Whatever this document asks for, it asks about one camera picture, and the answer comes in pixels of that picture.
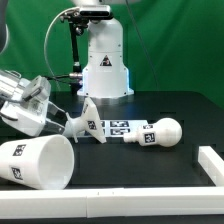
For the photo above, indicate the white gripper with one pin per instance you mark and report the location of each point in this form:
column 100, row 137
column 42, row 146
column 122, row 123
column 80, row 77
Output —
column 30, row 117

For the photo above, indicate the marker sheet on table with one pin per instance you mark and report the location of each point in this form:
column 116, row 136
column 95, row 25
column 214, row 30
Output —
column 116, row 128

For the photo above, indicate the white front rail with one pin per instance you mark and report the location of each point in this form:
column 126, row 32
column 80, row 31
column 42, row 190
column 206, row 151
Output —
column 112, row 202

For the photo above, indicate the white conical lamp shade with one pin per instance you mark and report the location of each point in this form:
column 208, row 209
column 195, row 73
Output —
column 44, row 163

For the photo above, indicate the black camera on stand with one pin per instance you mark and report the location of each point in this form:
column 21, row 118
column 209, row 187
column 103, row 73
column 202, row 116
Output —
column 95, row 11

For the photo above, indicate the white right rail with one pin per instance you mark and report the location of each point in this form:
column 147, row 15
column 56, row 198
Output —
column 212, row 164

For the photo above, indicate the white lamp base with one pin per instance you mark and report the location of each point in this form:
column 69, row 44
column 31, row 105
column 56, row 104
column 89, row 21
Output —
column 88, row 121

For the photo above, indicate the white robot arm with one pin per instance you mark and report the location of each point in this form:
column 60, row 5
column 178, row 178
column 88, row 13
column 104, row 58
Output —
column 105, row 77

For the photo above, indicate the white rail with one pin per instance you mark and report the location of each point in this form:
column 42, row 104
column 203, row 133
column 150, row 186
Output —
column 212, row 164
column 112, row 202

